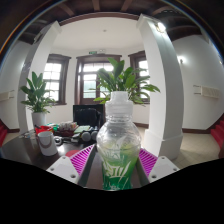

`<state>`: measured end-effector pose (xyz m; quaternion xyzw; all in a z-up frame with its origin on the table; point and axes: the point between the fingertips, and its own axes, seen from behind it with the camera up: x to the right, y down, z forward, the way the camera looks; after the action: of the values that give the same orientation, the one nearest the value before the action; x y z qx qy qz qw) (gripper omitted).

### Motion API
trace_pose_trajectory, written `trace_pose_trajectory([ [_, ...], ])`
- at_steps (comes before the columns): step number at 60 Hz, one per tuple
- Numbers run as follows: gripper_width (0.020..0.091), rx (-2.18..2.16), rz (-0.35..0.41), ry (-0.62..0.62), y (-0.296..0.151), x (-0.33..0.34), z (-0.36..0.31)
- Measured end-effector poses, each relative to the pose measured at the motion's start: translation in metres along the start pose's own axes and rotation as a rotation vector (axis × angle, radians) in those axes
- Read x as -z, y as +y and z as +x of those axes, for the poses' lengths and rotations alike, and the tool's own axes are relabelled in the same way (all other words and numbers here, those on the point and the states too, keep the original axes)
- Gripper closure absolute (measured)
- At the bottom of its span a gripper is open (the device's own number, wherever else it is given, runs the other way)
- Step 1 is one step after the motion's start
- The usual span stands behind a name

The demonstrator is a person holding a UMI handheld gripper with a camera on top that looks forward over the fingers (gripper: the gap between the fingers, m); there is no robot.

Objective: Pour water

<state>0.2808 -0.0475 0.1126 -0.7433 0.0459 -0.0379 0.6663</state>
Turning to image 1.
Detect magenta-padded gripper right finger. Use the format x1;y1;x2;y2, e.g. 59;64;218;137
137;148;181;187

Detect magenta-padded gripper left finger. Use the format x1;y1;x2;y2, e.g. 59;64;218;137
45;143;98;185

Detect clear green drink bottle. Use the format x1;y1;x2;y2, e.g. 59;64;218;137
95;90;142;192

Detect white mug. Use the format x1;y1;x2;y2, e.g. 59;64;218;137
36;130;59;157

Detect grey headphones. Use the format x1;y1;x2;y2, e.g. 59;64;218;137
79;130;99;143

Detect small potted plant, white pot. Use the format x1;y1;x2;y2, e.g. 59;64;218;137
19;70;58;128

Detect black chair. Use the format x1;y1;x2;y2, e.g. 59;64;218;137
72;104;105;128

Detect red carpeted staircase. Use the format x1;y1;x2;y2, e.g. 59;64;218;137
210;114;224;149
0;119;9;146

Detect dark wooden glazed door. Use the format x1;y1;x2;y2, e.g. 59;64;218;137
74;54;123;106

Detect dark-framed window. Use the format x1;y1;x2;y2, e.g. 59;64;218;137
128;50;151;101
42;53;72;106

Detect large potted plant, white pot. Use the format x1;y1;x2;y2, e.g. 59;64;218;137
93;57;161;106

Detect green exit sign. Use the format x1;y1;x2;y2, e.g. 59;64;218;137
88;49;107;55

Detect white wall panel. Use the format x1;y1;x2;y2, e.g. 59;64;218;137
0;89;16;102
193;84;221;99

